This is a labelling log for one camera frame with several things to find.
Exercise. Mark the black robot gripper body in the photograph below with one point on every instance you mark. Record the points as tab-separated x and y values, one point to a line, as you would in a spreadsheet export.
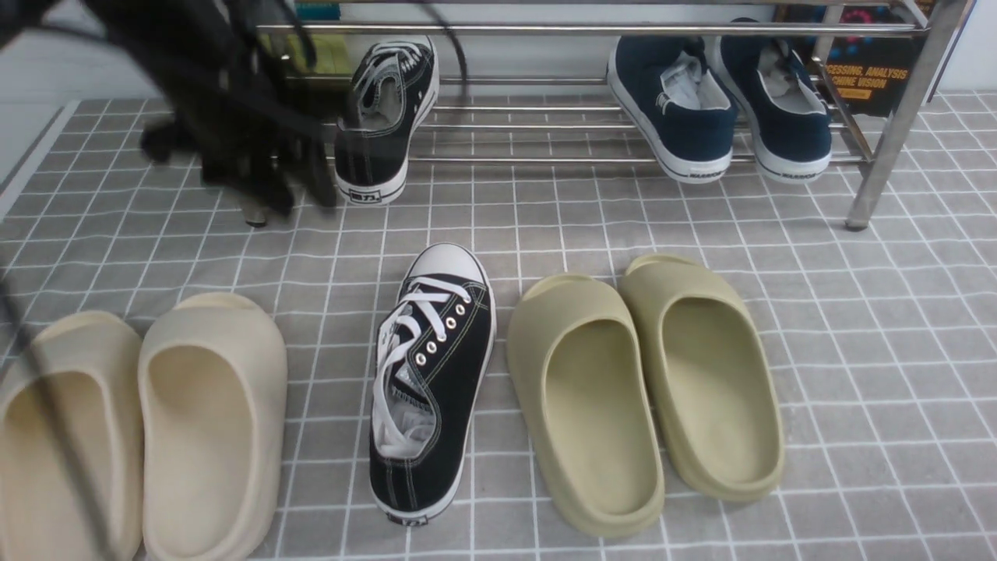
230	100

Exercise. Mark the black canvas sneaker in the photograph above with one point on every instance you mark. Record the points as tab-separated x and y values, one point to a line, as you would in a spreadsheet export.
393	89
432	352

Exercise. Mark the silver metal shoe rack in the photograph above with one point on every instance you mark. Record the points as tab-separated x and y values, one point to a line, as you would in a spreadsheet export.
604	19

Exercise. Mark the teal box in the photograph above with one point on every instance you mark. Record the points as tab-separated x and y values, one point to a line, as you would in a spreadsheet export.
317	11

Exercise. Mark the right beige foam slipper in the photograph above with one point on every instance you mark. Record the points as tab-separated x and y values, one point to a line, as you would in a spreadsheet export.
212	378

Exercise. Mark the beige foam slipper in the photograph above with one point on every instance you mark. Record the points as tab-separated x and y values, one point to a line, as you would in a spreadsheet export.
72	443
212	378

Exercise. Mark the left beige foam slipper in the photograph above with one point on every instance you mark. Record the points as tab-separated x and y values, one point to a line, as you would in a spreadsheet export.
72	443

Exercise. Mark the left olive foam slipper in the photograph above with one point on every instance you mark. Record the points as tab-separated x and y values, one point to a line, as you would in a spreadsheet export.
574	358

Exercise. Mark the olive foam slipper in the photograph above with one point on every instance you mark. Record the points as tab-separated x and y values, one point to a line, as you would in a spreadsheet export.
574	358
708	377

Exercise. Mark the left navy blue sneaker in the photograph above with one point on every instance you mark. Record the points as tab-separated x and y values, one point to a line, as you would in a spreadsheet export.
677	102

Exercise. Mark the navy blue sneaker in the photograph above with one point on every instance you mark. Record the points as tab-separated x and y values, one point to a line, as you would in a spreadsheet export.
789	123
677	102

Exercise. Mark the right navy blue sneaker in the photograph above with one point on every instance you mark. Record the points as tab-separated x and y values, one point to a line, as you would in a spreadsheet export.
789	123

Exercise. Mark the right olive foam slipper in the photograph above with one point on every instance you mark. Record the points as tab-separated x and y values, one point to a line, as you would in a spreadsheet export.
708	377

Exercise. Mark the dark image processing book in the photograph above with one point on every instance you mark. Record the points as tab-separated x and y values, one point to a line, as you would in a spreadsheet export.
870	74

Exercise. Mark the grey checked floor mat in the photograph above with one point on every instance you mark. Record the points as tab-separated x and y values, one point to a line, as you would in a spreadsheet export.
881	343

